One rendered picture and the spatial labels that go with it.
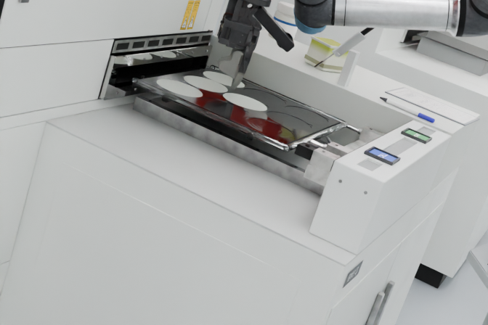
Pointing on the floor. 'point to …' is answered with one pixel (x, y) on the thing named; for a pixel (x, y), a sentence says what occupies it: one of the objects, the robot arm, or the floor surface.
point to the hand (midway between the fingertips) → (237, 84)
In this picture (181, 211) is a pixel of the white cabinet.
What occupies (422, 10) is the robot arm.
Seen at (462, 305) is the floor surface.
